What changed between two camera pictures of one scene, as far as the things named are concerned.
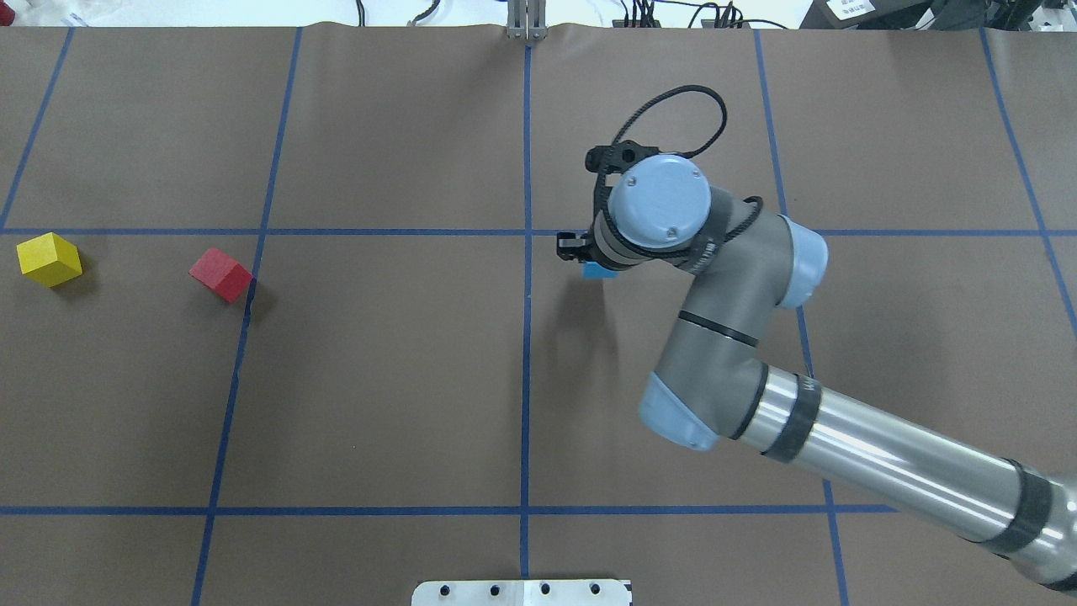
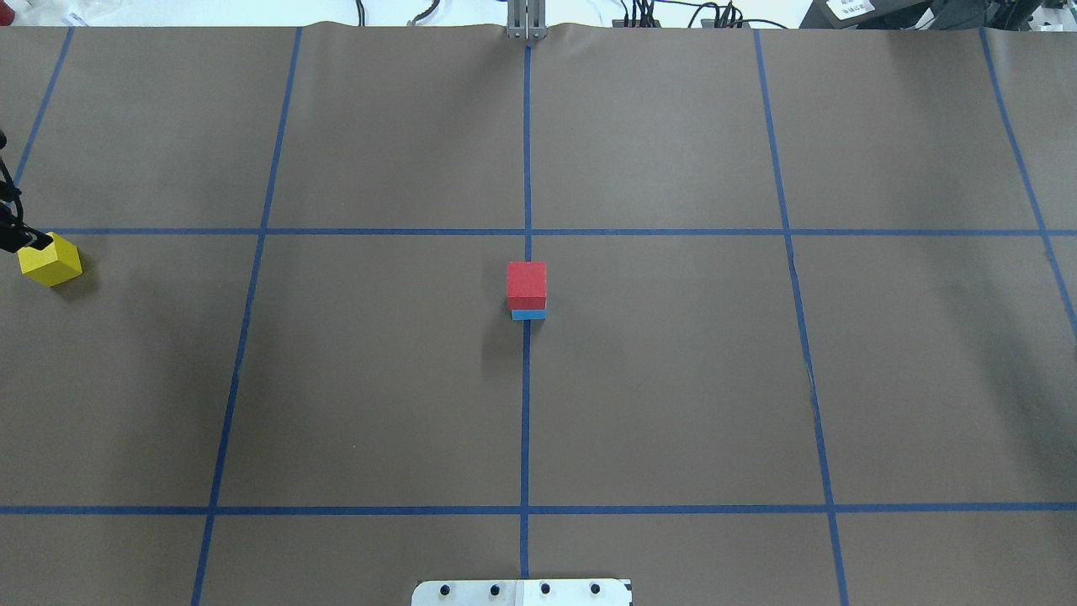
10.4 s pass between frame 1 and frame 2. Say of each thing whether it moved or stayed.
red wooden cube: moved
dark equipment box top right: stayed
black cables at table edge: stayed
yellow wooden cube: stayed
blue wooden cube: moved
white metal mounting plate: stayed
